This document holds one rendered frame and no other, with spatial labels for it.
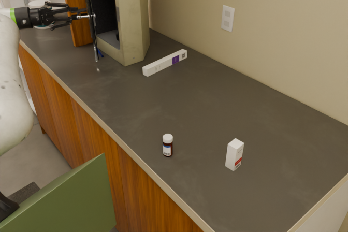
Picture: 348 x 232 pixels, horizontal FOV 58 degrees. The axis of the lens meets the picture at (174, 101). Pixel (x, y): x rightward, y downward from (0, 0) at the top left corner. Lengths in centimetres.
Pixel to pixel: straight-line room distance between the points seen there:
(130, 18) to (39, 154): 147
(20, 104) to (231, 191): 61
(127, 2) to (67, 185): 99
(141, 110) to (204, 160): 36
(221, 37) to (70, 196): 115
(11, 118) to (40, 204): 19
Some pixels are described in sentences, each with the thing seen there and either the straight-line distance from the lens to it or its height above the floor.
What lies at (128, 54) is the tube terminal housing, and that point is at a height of 100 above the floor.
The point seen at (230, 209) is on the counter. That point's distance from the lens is 92.
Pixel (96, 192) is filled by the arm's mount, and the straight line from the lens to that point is 75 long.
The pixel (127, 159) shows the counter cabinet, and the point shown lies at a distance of 124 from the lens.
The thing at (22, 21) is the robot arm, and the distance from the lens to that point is 153.
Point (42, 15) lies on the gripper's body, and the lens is 155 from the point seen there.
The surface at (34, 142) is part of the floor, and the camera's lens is 275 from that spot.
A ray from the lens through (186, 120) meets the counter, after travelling 120.
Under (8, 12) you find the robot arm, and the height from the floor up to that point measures 124.
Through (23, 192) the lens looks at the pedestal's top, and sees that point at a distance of 104.
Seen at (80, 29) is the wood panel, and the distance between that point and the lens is 183.
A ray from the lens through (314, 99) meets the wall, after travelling 140.
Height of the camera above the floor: 167
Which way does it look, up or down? 34 degrees down
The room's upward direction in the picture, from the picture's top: straight up
